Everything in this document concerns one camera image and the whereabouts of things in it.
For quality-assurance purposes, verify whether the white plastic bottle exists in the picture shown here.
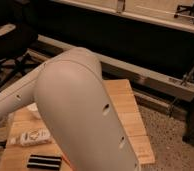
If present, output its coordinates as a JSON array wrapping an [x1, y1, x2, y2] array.
[[10, 129, 52, 147]]

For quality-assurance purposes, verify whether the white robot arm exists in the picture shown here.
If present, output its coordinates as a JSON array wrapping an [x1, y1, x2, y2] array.
[[0, 47, 141, 171]]

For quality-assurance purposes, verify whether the white paper cup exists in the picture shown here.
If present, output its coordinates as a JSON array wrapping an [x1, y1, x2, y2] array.
[[27, 103, 41, 119]]

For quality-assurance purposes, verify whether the black office chair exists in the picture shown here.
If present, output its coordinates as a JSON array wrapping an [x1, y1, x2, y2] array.
[[0, 23, 39, 90]]

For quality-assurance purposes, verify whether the black white striped object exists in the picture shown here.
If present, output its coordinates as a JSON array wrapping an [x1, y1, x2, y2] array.
[[27, 155, 62, 171]]

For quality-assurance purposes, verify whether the metal floor rail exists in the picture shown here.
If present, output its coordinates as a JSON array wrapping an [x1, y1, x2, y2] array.
[[33, 34, 194, 103]]

